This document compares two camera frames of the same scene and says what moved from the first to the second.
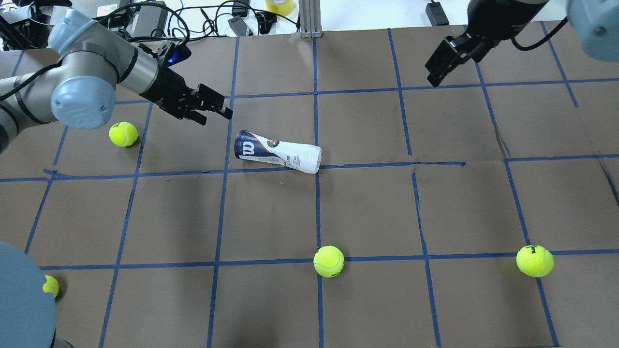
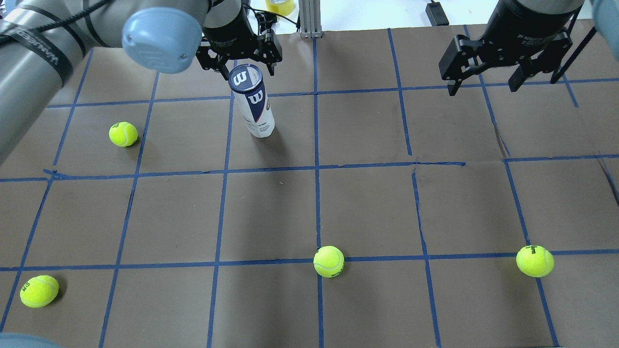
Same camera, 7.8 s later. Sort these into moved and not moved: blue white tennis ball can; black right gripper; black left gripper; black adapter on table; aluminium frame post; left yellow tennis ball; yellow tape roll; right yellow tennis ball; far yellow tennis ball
Moved: black left gripper; blue white tennis ball can; black right gripper
Not moved: right yellow tennis ball; aluminium frame post; black adapter on table; left yellow tennis ball; far yellow tennis ball; yellow tape roll
